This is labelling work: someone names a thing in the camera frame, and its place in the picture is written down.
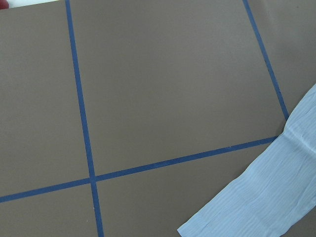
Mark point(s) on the light blue button shirt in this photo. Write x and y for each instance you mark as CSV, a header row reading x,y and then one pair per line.
x,y
274,192

